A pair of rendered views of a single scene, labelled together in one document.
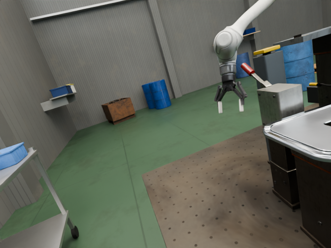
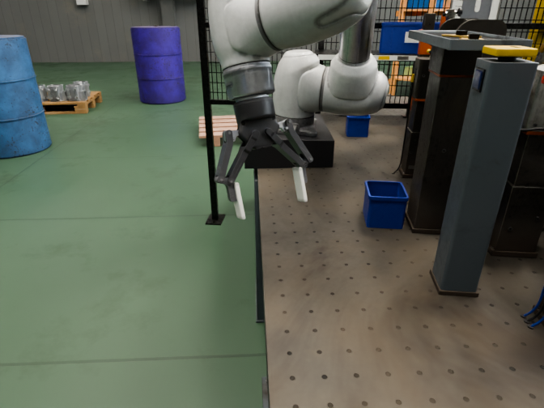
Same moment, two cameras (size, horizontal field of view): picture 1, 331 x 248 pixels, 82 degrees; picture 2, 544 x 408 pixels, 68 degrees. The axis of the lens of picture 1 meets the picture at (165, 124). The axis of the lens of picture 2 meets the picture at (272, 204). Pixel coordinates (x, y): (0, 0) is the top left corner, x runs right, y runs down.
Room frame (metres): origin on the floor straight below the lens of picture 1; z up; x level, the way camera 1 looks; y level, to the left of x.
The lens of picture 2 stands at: (0.93, 0.32, 1.21)
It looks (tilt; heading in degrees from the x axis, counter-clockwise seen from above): 26 degrees down; 279
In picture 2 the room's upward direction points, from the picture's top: straight up
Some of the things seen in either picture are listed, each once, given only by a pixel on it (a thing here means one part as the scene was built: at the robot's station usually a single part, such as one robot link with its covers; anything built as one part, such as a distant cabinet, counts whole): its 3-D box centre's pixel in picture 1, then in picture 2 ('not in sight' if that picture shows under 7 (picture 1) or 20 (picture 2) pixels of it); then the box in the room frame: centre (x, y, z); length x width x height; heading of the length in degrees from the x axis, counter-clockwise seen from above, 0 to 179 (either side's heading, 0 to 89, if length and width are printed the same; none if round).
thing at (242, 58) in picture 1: (242, 65); not in sight; (8.20, -3.87, 0.48); 0.67 x 0.64 x 0.97; 12
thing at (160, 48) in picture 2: not in sight; (159, 64); (3.50, -5.45, 0.51); 0.70 x 0.68 x 1.02; 104
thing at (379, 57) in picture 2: not in sight; (408, 55); (0.61, -1.80, 1.01); 0.90 x 0.22 x 0.03; 3
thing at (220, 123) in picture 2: not in sight; (255, 128); (1.78, -3.88, 0.06); 1.24 x 0.85 x 0.11; 16
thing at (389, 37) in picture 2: not in sight; (414, 37); (0.59, -1.80, 1.10); 0.30 x 0.17 x 0.13; 173
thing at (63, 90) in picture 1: (62, 91); not in sight; (5.50, 2.48, 1.47); 0.58 x 0.43 x 0.23; 12
